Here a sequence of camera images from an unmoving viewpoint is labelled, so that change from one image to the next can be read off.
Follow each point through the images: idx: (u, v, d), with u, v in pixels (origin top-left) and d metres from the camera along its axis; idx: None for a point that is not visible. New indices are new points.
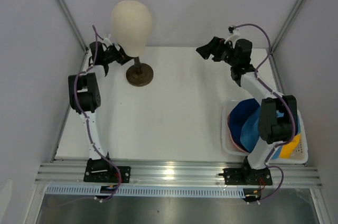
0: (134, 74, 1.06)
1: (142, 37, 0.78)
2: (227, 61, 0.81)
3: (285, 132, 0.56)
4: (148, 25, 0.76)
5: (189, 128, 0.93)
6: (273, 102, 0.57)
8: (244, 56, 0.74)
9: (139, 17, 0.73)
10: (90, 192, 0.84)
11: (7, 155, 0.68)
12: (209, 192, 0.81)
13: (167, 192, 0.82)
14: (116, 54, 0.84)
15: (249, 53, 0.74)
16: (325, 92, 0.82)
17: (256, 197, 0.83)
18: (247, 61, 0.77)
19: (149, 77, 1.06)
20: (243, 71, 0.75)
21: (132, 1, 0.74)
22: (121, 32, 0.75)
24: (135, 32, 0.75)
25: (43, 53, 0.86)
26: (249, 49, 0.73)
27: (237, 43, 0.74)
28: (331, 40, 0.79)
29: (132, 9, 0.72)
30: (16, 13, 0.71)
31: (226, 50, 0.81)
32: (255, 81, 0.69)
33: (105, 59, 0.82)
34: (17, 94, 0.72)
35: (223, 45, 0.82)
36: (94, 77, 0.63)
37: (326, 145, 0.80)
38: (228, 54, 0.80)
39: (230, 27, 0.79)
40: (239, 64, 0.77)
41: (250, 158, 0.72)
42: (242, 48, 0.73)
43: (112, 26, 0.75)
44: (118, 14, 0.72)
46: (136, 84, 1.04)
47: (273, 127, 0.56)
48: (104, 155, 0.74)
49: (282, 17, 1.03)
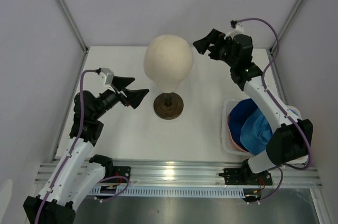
0: (162, 105, 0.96)
1: (184, 76, 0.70)
2: (224, 58, 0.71)
3: (296, 154, 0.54)
4: (189, 63, 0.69)
5: (189, 129, 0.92)
6: (288, 131, 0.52)
8: (243, 54, 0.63)
9: (182, 56, 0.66)
10: (90, 192, 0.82)
11: (6, 155, 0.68)
12: (210, 192, 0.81)
13: (167, 192, 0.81)
14: (115, 96, 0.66)
15: (251, 50, 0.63)
16: (325, 92, 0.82)
17: (256, 197, 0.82)
18: (250, 61, 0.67)
19: (180, 108, 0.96)
20: (246, 72, 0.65)
21: (173, 38, 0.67)
22: (161, 72, 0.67)
24: (178, 72, 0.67)
25: (42, 53, 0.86)
26: (250, 45, 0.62)
27: (235, 39, 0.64)
28: (332, 39, 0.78)
29: (175, 48, 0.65)
30: (15, 12, 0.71)
31: (223, 47, 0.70)
32: (263, 93, 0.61)
33: (97, 111, 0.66)
34: (16, 93, 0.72)
35: (221, 40, 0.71)
36: (58, 206, 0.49)
37: (326, 145, 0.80)
38: (227, 51, 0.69)
39: (233, 20, 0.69)
40: (240, 64, 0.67)
41: (251, 163, 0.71)
42: (241, 44, 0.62)
43: (150, 65, 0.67)
44: (160, 52, 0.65)
46: (163, 115, 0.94)
47: (285, 155, 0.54)
48: (103, 176, 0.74)
49: (282, 16, 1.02)
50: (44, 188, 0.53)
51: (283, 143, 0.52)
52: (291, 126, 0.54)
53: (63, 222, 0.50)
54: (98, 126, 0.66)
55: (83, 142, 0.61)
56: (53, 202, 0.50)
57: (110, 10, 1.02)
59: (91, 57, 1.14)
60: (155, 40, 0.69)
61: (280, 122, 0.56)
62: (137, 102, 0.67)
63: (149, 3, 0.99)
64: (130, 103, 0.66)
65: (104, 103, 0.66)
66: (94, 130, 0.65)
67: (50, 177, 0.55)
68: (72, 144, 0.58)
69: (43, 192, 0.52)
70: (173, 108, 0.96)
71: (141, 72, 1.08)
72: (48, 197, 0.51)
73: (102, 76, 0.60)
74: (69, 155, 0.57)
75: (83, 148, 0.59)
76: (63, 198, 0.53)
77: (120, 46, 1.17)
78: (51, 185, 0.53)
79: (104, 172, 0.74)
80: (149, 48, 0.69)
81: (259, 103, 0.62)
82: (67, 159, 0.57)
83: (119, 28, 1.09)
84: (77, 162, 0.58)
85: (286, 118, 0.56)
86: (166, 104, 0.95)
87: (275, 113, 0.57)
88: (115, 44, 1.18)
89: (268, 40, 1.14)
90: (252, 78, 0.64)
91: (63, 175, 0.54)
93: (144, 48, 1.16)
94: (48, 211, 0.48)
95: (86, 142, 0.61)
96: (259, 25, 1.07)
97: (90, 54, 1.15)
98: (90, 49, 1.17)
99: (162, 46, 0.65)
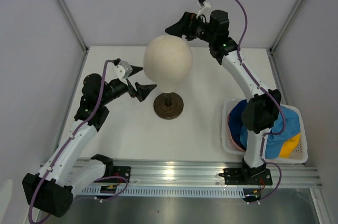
0: (162, 105, 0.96)
1: (182, 76, 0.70)
2: (202, 37, 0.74)
3: (268, 120, 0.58)
4: (188, 63, 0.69)
5: (189, 128, 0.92)
6: (259, 100, 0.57)
8: (221, 29, 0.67)
9: (181, 57, 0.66)
10: (90, 192, 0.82)
11: (6, 154, 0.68)
12: (210, 192, 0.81)
13: (167, 192, 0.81)
14: (125, 87, 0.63)
15: (227, 25, 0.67)
16: (325, 92, 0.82)
17: (256, 197, 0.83)
18: (226, 35, 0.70)
19: (179, 108, 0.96)
20: (224, 46, 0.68)
21: (172, 38, 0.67)
22: (161, 73, 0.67)
24: (177, 72, 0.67)
25: (43, 54, 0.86)
26: (225, 20, 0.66)
27: (212, 16, 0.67)
28: (332, 39, 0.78)
29: (174, 48, 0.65)
30: (16, 13, 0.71)
31: (199, 26, 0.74)
32: (239, 66, 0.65)
33: (105, 98, 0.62)
34: (16, 94, 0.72)
35: (195, 21, 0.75)
36: (57, 186, 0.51)
37: (326, 145, 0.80)
38: (204, 30, 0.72)
39: None
40: (218, 39, 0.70)
41: (246, 158, 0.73)
42: (217, 20, 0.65)
43: (150, 65, 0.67)
44: (160, 53, 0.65)
46: (163, 116, 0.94)
47: (258, 121, 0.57)
48: (101, 175, 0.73)
49: (282, 16, 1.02)
50: (45, 166, 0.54)
51: (255, 110, 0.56)
52: (263, 95, 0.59)
53: (60, 203, 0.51)
54: (104, 111, 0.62)
55: (87, 124, 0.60)
56: (52, 182, 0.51)
57: (110, 11, 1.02)
59: (91, 57, 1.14)
60: (154, 40, 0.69)
61: (253, 93, 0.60)
62: (144, 95, 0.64)
63: (150, 4, 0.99)
64: (138, 95, 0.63)
65: (112, 92, 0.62)
66: (99, 114, 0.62)
67: (53, 156, 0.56)
68: (77, 126, 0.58)
69: (43, 170, 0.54)
70: (172, 109, 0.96)
71: (141, 72, 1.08)
72: (47, 176, 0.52)
73: (121, 70, 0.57)
74: (72, 137, 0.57)
75: (87, 131, 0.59)
76: (62, 178, 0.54)
77: (120, 46, 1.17)
78: (52, 165, 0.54)
79: (104, 171, 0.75)
80: (148, 48, 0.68)
81: (235, 75, 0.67)
82: (69, 141, 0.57)
83: (119, 28, 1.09)
84: (80, 145, 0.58)
85: (259, 89, 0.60)
86: (166, 104, 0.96)
87: (249, 84, 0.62)
88: (115, 44, 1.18)
89: (268, 40, 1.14)
90: (229, 53, 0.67)
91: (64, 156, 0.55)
93: (144, 48, 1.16)
94: (47, 190, 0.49)
95: (91, 126, 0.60)
96: (259, 25, 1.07)
97: (90, 54, 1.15)
98: (90, 49, 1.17)
99: (161, 46, 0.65)
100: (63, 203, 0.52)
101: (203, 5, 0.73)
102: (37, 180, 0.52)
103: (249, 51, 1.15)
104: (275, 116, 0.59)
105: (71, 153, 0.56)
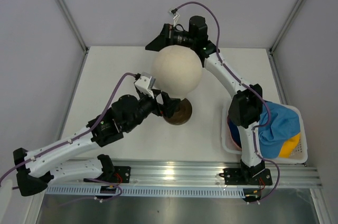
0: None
1: (191, 87, 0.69)
2: (184, 44, 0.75)
3: (254, 114, 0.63)
4: (197, 75, 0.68)
5: (189, 129, 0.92)
6: (243, 95, 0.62)
8: (201, 34, 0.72)
9: (190, 70, 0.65)
10: (90, 192, 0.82)
11: (6, 154, 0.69)
12: (210, 192, 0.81)
13: (167, 192, 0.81)
14: (152, 106, 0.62)
15: (206, 29, 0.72)
16: (325, 92, 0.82)
17: (256, 197, 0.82)
18: (206, 39, 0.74)
19: (188, 114, 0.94)
20: (204, 49, 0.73)
21: (180, 49, 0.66)
22: (170, 85, 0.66)
24: (186, 85, 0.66)
25: (42, 54, 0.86)
26: (204, 25, 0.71)
27: (191, 22, 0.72)
28: (332, 39, 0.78)
29: (182, 62, 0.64)
30: (15, 12, 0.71)
31: (179, 35, 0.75)
32: (221, 66, 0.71)
33: (133, 121, 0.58)
34: (16, 93, 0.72)
35: (174, 31, 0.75)
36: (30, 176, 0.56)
37: (325, 145, 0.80)
38: (186, 37, 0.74)
39: (171, 9, 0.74)
40: (199, 44, 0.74)
41: (243, 156, 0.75)
42: (197, 26, 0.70)
43: (158, 78, 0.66)
44: (168, 66, 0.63)
46: (168, 120, 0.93)
47: (243, 115, 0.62)
48: (96, 176, 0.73)
49: (282, 16, 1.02)
50: (34, 151, 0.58)
51: (241, 105, 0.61)
52: (246, 91, 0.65)
53: (29, 189, 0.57)
54: (116, 135, 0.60)
55: (89, 138, 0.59)
56: (26, 171, 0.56)
57: (110, 10, 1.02)
59: (91, 57, 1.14)
60: (162, 51, 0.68)
61: (236, 90, 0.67)
62: (171, 113, 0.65)
63: (150, 4, 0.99)
64: (165, 113, 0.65)
65: (141, 112, 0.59)
66: (112, 134, 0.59)
67: (46, 147, 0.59)
68: (81, 133, 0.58)
69: (30, 154, 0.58)
70: (180, 114, 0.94)
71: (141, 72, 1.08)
72: (27, 163, 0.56)
73: (144, 79, 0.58)
74: (69, 142, 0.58)
75: (86, 145, 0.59)
76: (41, 172, 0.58)
77: (120, 46, 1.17)
78: (37, 155, 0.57)
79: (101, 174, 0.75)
80: (156, 59, 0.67)
81: (218, 75, 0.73)
82: (66, 144, 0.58)
83: (120, 28, 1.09)
84: (71, 152, 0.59)
85: (241, 85, 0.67)
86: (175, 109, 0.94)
87: (231, 82, 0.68)
88: (115, 44, 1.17)
89: (268, 40, 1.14)
90: (210, 55, 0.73)
91: (51, 155, 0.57)
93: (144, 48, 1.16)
94: (21, 174, 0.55)
95: (92, 142, 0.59)
96: (259, 25, 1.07)
97: (90, 54, 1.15)
98: (90, 49, 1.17)
99: (169, 59, 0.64)
100: (31, 190, 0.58)
101: (176, 15, 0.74)
102: (21, 159, 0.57)
103: (249, 52, 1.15)
104: (260, 109, 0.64)
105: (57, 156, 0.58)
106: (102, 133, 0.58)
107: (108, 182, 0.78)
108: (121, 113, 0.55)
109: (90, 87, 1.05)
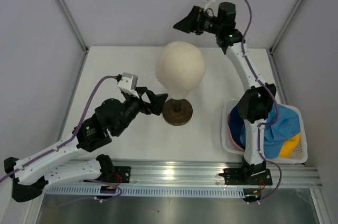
0: (170, 111, 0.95)
1: (193, 85, 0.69)
2: (210, 30, 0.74)
3: (261, 112, 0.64)
4: (199, 74, 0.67)
5: (189, 129, 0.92)
6: (255, 92, 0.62)
8: (228, 20, 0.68)
9: (193, 66, 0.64)
10: (90, 192, 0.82)
11: (6, 154, 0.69)
12: (210, 192, 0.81)
13: (167, 192, 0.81)
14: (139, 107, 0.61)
15: (234, 16, 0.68)
16: (325, 92, 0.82)
17: (256, 197, 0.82)
18: (233, 26, 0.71)
19: (188, 115, 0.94)
20: (229, 37, 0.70)
21: (187, 46, 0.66)
22: (171, 80, 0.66)
24: (186, 81, 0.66)
25: (42, 54, 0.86)
26: (233, 11, 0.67)
27: (221, 7, 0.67)
28: (332, 39, 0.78)
29: (187, 57, 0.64)
30: (15, 12, 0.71)
31: (207, 20, 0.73)
32: (241, 58, 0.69)
33: (120, 124, 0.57)
34: (16, 93, 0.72)
35: (203, 15, 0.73)
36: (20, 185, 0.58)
37: (325, 145, 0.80)
38: (213, 23, 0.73)
39: None
40: (225, 30, 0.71)
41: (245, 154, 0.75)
42: (225, 11, 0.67)
43: (161, 71, 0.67)
44: (172, 60, 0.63)
46: (168, 120, 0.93)
47: (251, 111, 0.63)
48: (96, 176, 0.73)
49: (282, 16, 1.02)
50: (22, 160, 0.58)
51: (250, 100, 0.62)
52: (259, 87, 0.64)
53: (23, 195, 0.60)
54: (105, 139, 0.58)
55: (75, 146, 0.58)
56: (15, 180, 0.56)
57: (110, 10, 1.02)
59: (90, 57, 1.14)
60: (169, 45, 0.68)
61: (250, 84, 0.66)
62: (160, 109, 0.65)
63: (150, 4, 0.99)
64: (154, 111, 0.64)
65: (128, 114, 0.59)
66: (100, 139, 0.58)
67: (34, 155, 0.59)
68: (68, 140, 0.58)
69: (19, 163, 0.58)
70: (181, 115, 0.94)
71: (141, 72, 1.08)
72: (16, 173, 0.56)
73: (126, 80, 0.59)
74: (56, 150, 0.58)
75: (72, 152, 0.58)
76: (31, 179, 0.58)
77: (120, 46, 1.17)
78: (24, 165, 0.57)
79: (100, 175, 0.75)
80: (162, 52, 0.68)
81: (237, 67, 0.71)
82: (53, 151, 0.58)
83: (120, 28, 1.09)
84: (59, 159, 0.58)
85: (256, 81, 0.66)
86: (175, 110, 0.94)
87: (248, 76, 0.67)
88: (115, 44, 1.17)
89: (268, 40, 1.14)
90: (234, 44, 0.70)
91: (39, 164, 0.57)
93: (144, 48, 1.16)
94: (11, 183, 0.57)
95: (78, 148, 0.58)
96: (259, 25, 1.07)
97: (90, 54, 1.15)
98: (89, 49, 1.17)
99: (174, 53, 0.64)
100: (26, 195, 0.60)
101: None
102: (10, 168, 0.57)
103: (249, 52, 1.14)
104: (270, 107, 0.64)
105: (45, 165, 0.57)
106: (88, 138, 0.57)
107: (107, 182, 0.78)
108: (104, 118, 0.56)
109: (90, 88, 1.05)
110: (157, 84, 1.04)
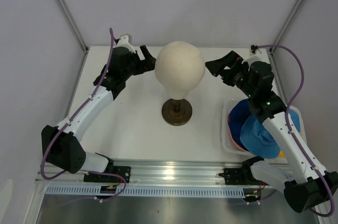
0: (170, 111, 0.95)
1: (192, 86, 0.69)
2: (240, 84, 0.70)
3: (316, 204, 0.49)
4: (198, 75, 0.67)
5: (189, 128, 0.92)
6: (312, 185, 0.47)
8: (263, 84, 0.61)
9: (192, 66, 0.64)
10: (90, 192, 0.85)
11: (6, 155, 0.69)
12: (210, 192, 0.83)
13: (167, 192, 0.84)
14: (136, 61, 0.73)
15: (271, 80, 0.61)
16: (325, 92, 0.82)
17: (256, 197, 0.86)
18: (270, 92, 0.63)
19: (188, 116, 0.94)
20: (268, 105, 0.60)
21: (187, 46, 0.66)
22: (169, 80, 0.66)
24: (185, 82, 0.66)
25: (42, 54, 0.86)
26: (269, 75, 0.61)
27: (253, 68, 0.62)
28: (332, 39, 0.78)
29: (185, 58, 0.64)
30: (15, 14, 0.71)
31: (240, 73, 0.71)
32: (287, 135, 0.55)
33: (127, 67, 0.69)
34: (16, 93, 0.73)
35: (238, 65, 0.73)
36: (74, 139, 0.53)
37: (324, 145, 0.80)
38: (243, 77, 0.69)
39: (253, 46, 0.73)
40: (259, 96, 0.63)
41: (254, 168, 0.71)
42: (260, 74, 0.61)
43: (159, 70, 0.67)
44: (170, 59, 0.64)
46: (168, 121, 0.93)
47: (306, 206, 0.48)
48: (102, 169, 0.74)
49: (283, 16, 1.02)
50: (63, 120, 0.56)
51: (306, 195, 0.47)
52: (317, 179, 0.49)
53: (75, 158, 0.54)
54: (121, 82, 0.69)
55: (105, 89, 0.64)
56: (69, 134, 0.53)
57: (110, 10, 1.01)
59: (90, 57, 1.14)
60: (168, 45, 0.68)
61: (306, 176, 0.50)
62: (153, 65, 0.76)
63: (150, 3, 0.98)
64: (148, 67, 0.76)
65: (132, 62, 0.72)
66: (116, 83, 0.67)
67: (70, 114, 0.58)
68: (95, 89, 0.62)
69: (62, 123, 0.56)
70: (181, 115, 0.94)
71: None
72: (66, 128, 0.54)
73: (124, 37, 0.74)
74: (91, 98, 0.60)
75: (105, 96, 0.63)
76: (78, 136, 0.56)
77: None
78: (71, 118, 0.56)
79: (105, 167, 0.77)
80: (162, 52, 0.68)
81: (283, 147, 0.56)
82: (88, 101, 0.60)
83: (120, 28, 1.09)
84: (94, 108, 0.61)
85: (313, 169, 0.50)
86: (175, 110, 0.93)
87: (300, 162, 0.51)
88: None
89: (268, 40, 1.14)
90: (275, 114, 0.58)
91: (84, 112, 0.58)
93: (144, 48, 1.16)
94: (63, 142, 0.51)
95: (109, 91, 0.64)
96: (259, 25, 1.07)
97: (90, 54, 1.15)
98: (89, 49, 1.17)
99: (173, 53, 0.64)
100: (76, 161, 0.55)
101: (254, 53, 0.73)
102: (54, 132, 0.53)
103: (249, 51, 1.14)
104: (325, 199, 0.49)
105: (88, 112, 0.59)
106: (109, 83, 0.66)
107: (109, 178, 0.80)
108: (120, 58, 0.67)
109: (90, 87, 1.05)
110: (157, 84, 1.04)
